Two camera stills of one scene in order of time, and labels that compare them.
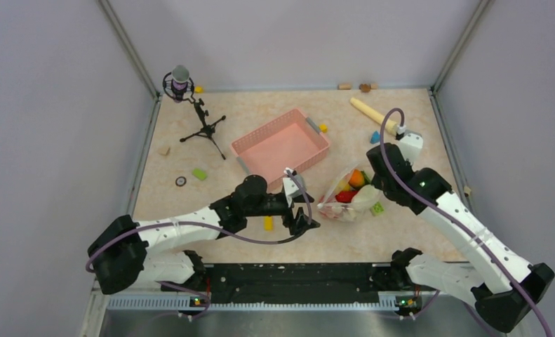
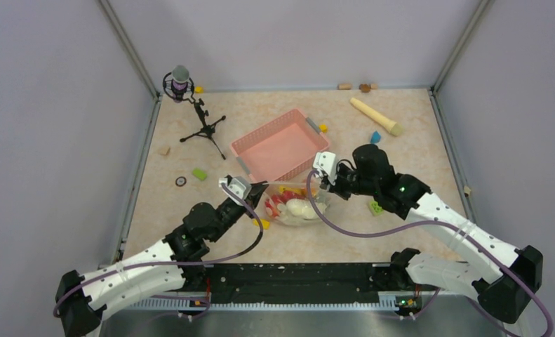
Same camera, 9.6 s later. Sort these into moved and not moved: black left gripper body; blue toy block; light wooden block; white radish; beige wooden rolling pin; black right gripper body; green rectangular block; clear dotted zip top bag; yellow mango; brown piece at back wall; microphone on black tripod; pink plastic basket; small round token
Moved: black right gripper body; white radish; yellow mango; black left gripper body; clear dotted zip top bag
Not moved: pink plastic basket; brown piece at back wall; green rectangular block; light wooden block; blue toy block; microphone on black tripod; beige wooden rolling pin; small round token
